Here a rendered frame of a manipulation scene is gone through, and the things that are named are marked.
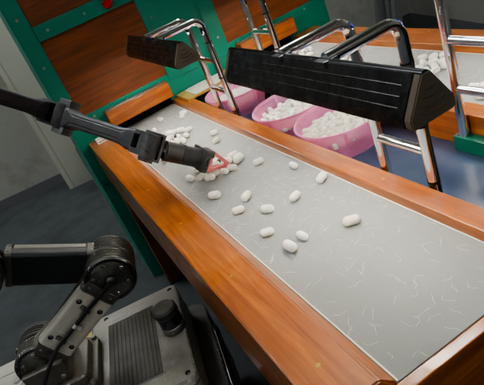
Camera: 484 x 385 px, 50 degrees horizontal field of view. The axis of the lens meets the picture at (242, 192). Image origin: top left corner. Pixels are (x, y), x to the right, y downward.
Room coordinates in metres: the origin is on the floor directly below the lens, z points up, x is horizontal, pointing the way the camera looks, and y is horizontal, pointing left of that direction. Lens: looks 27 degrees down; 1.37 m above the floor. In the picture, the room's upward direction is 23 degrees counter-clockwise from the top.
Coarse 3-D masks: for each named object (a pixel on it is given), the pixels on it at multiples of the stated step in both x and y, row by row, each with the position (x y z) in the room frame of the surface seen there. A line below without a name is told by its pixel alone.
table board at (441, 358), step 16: (480, 320) 0.55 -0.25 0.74; (464, 336) 0.53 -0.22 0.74; (480, 336) 0.52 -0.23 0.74; (448, 352) 0.52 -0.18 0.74; (464, 352) 0.51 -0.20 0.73; (480, 352) 0.52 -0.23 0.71; (432, 368) 0.50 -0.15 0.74; (448, 368) 0.51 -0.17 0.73; (464, 368) 0.51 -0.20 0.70; (480, 368) 0.52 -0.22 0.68; (400, 384) 0.50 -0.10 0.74; (416, 384) 0.49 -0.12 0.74; (432, 384) 0.50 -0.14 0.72; (448, 384) 0.50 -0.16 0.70; (464, 384) 0.51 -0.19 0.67; (480, 384) 0.52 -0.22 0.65
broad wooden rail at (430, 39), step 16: (304, 32) 2.50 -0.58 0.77; (336, 32) 2.26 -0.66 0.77; (416, 32) 1.82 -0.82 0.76; (432, 32) 1.75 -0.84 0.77; (464, 32) 1.62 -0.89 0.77; (480, 32) 1.57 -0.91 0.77; (416, 48) 1.73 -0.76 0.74; (432, 48) 1.65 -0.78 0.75; (464, 48) 1.52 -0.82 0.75; (480, 48) 1.46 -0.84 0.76
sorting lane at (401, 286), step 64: (192, 128) 1.91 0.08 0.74; (192, 192) 1.37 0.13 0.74; (256, 192) 1.21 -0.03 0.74; (320, 192) 1.08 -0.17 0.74; (256, 256) 0.94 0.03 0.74; (320, 256) 0.85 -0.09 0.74; (384, 256) 0.77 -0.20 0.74; (448, 256) 0.70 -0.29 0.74; (384, 320) 0.62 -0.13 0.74; (448, 320) 0.57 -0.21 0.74
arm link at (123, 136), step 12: (72, 108) 1.61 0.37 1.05; (72, 120) 1.57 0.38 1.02; (84, 120) 1.54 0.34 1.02; (96, 120) 1.51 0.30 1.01; (60, 132) 1.59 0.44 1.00; (72, 132) 1.61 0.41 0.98; (96, 132) 1.48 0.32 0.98; (108, 132) 1.45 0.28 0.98; (120, 132) 1.42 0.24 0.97; (132, 132) 1.39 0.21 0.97; (144, 132) 1.36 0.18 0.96; (120, 144) 1.41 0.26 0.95; (132, 144) 1.38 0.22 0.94; (144, 144) 1.34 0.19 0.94; (156, 144) 1.35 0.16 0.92; (144, 156) 1.33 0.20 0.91
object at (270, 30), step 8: (240, 0) 2.02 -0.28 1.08; (264, 0) 1.88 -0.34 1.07; (248, 8) 2.02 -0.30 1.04; (264, 8) 1.88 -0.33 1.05; (248, 16) 2.02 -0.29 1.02; (264, 16) 1.88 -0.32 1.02; (248, 24) 2.03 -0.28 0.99; (272, 24) 1.87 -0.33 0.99; (256, 32) 1.99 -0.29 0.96; (264, 32) 1.92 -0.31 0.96; (272, 32) 1.88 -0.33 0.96; (256, 40) 2.02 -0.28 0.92; (272, 40) 1.88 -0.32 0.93
